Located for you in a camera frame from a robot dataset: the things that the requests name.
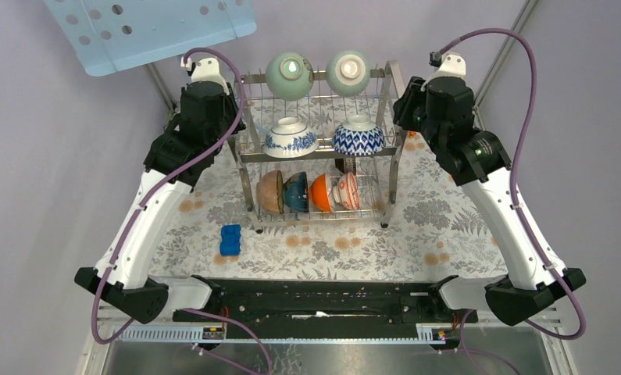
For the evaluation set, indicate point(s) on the orange bowl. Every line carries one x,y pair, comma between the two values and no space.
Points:
320,193

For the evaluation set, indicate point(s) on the red white coral bowl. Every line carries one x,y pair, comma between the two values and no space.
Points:
346,192

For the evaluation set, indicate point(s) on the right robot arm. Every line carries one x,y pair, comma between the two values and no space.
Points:
441,111

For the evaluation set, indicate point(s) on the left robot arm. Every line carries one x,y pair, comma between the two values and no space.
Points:
173,166

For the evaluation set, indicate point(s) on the steel two-tier dish rack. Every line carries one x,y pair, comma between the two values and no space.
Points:
323,111

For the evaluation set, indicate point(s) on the floral tablecloth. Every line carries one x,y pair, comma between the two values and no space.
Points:
435,232

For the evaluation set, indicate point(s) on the teal blue bowl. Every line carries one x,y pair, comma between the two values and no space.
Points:
296,193

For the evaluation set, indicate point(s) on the brown speckled bowl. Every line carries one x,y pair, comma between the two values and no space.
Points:
269,192

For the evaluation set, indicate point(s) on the dark patterned bowl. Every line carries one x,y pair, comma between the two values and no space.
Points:
346,165

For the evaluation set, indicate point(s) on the white blue floral bowl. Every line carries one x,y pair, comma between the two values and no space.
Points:
290,138

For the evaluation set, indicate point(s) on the blue white zigzag bowl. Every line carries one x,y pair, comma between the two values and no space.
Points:
358,135

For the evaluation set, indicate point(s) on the blue sponge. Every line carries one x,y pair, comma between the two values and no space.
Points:
230,244

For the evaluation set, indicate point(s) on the left green celadon bowl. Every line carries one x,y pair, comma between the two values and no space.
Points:
289,76

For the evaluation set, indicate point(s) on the green celadon bowl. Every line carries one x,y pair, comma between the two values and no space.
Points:
289,76
348,73

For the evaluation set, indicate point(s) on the right green celadon bowl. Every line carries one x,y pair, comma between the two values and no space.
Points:
348,73

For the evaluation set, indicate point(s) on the light blue music stand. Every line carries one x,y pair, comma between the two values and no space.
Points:
115,35

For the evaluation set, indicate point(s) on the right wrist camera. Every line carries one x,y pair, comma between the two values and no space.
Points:
448,64

